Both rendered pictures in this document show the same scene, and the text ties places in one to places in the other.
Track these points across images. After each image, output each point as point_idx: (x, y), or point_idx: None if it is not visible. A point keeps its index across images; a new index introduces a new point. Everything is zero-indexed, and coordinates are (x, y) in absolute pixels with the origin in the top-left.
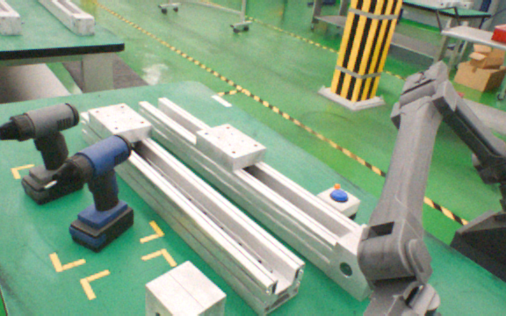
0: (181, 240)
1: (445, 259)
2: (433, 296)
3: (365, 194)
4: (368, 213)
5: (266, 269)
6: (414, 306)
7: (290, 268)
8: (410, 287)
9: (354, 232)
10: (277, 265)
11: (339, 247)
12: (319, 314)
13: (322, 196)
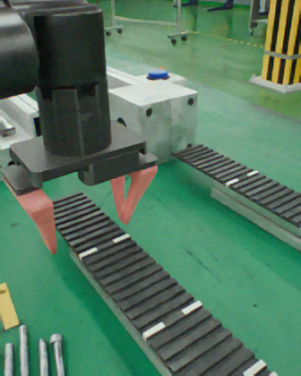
0: None
1: (296, 133)
2: (84, 6)
3: (212, 90)
4: (207, 103)
5: (5, 126)
6: (21, 6)
7: (27, 117)
8: None
9: (140, 84)
10: (22, 123)
11: (110, 98)
12: (73, 181)
13: (137, 77)
